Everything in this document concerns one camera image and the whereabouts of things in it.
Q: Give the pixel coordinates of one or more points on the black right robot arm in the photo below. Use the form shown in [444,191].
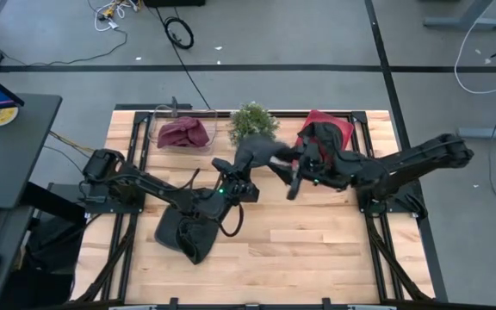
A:
[424,157]

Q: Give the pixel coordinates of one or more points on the dark grey baseball cap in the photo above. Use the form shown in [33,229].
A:
[327,135]
[196,241]
[258,150]

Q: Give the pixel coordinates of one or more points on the red tray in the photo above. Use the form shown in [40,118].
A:
[325,117]

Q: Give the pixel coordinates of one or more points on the black desk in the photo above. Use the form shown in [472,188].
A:
[7,159]

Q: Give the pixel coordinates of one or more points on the grey desk foot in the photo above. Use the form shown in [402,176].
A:
[489,131]
[463,21]

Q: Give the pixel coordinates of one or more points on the black aluminium frame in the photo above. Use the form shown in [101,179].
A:
[140,116]

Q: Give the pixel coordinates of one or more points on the black floor box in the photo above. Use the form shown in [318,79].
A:
[175,2]

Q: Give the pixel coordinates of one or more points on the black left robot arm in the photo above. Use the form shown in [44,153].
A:
[144,183]

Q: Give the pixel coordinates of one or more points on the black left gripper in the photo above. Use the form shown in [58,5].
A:
[241,191]

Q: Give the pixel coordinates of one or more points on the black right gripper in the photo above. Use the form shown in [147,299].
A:
[321,172]

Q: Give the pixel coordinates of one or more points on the small green potted plant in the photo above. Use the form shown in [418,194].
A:
[252,122]

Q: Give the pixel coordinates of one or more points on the clear plastic container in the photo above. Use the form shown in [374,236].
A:
[212,129]

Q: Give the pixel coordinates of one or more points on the maroon baseball cap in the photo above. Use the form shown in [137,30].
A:
[183,133]

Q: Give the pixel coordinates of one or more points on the black fabric bag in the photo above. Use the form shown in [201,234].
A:
[50,249]

